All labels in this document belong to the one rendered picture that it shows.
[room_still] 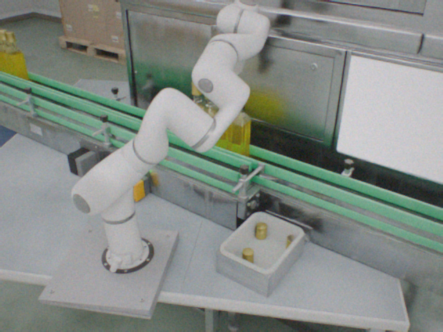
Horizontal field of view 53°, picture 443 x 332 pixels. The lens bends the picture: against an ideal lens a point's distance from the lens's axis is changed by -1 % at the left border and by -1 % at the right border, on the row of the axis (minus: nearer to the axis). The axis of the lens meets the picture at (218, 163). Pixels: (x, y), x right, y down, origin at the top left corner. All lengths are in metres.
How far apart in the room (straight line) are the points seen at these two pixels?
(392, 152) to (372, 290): 0.40
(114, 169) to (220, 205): 0.50
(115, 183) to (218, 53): 0.38
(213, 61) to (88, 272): 0.70
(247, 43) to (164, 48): 0.69
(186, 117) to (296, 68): 0.54
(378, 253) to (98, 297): 0.79
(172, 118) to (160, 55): 0.84
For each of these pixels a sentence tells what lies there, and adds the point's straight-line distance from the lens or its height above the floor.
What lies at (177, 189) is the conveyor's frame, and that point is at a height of 0.82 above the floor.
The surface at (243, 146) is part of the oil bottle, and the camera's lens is 1.47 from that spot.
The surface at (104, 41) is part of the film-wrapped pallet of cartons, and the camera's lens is 5.57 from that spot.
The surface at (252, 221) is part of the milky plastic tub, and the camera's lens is 1.40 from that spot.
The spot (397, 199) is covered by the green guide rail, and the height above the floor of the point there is 0.95.
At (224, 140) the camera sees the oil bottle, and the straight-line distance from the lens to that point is 1.48.
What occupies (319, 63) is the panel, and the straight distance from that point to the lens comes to 1.40.
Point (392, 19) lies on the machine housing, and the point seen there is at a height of 1.41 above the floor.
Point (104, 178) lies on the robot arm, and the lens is 1.05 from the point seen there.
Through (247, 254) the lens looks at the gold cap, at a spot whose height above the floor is 0.81.
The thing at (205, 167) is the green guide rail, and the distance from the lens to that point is 1.43.
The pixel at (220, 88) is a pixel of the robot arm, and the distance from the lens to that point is 1.02.
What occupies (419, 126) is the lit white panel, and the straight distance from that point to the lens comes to 1.36.
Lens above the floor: 1.71
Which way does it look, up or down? 32 degrees down
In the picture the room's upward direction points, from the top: straight up
